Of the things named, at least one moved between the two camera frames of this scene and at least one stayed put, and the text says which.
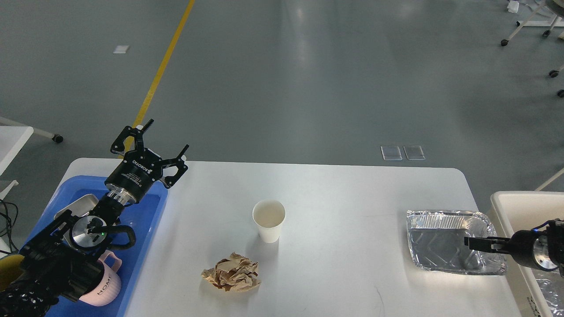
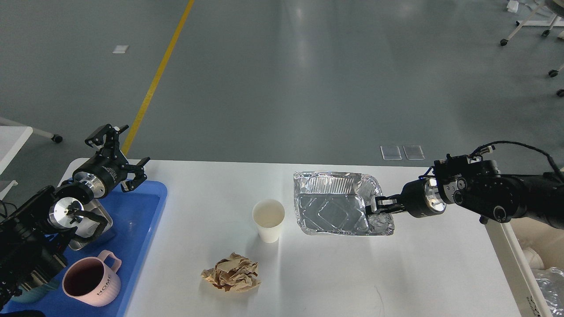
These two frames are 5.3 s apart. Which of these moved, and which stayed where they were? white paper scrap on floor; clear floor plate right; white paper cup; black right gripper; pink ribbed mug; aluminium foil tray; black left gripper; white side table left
Moved: black left gripper; aluminium foil tray; black right gripper
Stayed: pink ribbed mug; clear floor plate right; white side table left; white paper scrap on floor; white paper cup
